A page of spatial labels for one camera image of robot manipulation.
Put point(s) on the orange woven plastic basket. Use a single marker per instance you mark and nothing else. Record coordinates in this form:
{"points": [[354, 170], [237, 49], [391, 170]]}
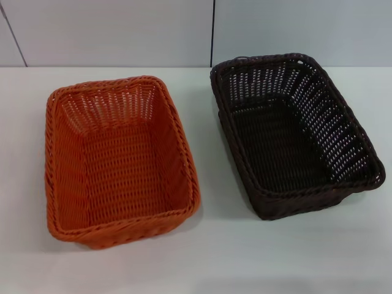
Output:
{"points": [[122, 171]]}

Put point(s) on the dark brown woven basket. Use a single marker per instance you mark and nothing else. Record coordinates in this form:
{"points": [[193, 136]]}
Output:
{"points": [[281, 147]]}

